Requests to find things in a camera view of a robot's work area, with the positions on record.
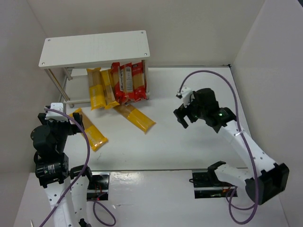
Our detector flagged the yellow spaghetti bag table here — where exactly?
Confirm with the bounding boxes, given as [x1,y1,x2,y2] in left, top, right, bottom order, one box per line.
[114,104,156,134]
[73,108,108,152]

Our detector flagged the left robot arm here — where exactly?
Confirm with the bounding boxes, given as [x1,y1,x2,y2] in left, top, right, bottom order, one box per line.
[30,109,92,227]

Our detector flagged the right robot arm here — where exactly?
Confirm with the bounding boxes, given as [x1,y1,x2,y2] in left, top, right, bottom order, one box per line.
[174,87,289,205]

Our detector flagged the yellow spaghetti bag on shelf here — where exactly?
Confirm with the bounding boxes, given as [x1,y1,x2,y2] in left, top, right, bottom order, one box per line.
[86,68,106,110]

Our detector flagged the white two-tier shelf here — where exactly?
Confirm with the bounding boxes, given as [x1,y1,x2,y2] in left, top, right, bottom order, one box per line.
[38,30,150,108]

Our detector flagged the narrow yellow spaghetti bag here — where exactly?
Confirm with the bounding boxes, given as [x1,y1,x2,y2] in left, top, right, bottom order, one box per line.
[101,70,119,110]

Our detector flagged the red spaghetti bag right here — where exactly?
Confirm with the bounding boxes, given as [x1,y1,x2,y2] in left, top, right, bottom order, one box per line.
[123,62,147,102]

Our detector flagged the red spaghetti bag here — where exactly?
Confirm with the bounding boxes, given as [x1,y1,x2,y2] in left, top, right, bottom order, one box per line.
[111,62,128,105]
[123,62,147,102]

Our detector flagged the red spaghetti bag left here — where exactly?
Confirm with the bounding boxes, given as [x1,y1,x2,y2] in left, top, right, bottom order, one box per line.
[111,62,128,105]

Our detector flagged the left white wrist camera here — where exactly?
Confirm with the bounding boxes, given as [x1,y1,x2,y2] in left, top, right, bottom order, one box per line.
[44,103,68,122]

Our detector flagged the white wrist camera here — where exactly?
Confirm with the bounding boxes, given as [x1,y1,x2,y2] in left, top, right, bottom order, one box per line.
[176,86,195,108]
[44,103,68,122]

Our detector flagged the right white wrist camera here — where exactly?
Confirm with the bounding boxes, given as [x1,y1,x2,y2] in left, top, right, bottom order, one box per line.
[176,86,195,108]

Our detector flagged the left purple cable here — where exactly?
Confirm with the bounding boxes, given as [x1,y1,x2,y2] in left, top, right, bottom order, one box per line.
[37,108,116,227]

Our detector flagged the purple cable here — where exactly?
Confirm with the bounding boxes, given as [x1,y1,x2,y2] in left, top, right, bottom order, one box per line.
[37,108,116,227]
[179,70,259,225]

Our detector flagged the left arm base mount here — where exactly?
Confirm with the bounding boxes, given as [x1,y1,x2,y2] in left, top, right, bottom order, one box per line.
[87,172,110,201]

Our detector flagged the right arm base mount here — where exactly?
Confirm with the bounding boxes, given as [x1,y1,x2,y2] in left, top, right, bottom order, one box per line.
[189,171,235,199]

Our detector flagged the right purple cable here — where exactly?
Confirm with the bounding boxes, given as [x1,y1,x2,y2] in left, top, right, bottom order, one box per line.
[179,70,259,225]

